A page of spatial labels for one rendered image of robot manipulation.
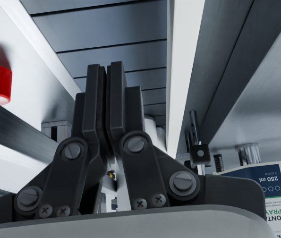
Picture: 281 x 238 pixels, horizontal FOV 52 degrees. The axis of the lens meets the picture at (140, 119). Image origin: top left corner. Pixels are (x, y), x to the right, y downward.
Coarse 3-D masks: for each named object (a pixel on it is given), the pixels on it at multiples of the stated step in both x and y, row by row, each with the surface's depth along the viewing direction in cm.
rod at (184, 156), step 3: (180, 153) 46; (183, 153) 46; (186, 153) 46; (189, 153) 46; (177, 156) 46; (180, 156) 46; (183, 156) 46; (186, 156) 46; (189, 156) 46; (177, 159) 46; (180, 159) 46; (183, 159) 46; (186, 159) 46; (189, 159) 46
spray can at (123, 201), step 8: (152, 120) 33; (152, 128) 32; (152, 136) 32; (120, 176) 31; (120, 184) 30; (120, 192) 30; (120, 200) 30; (128, 200) 29; (120, 208) 30; (128, 208) 29
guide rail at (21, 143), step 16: (0, 112) 10; (0, 128) 10; (16, 128) 11; (32, 128) 12; (0, 144) 9; (16, 144) 10; (32, 144) 12; (48, 144) 14; (16, 160) 12; (32, 160) 12; (48, 160) 13; (112, 192) 31
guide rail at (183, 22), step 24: (168, 0) 13; (192, 0) 11; (168, 24) 14; (192, 24) 12; (168, 48) 16; (192, 48) 14; (168, 72) 18; (168, 96) 21; (168, 120) 25; (168, 144) 33
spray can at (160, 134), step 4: (156, 128) 37; (160, 128) 37; (160, 132) 37; (164, 132) 39; (160, 136) 37; (164, 136) 38; (160, 140) 37; (164, 140) 38; (160, 144) 37; (164, 144) 37; (160, 148) 36; (164, 148) 37
